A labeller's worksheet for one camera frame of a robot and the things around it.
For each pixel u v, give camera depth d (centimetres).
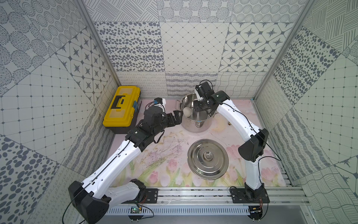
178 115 62
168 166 84
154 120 51
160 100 63
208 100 59
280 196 76
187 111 106
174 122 61
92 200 36
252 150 56
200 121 95
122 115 88
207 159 86
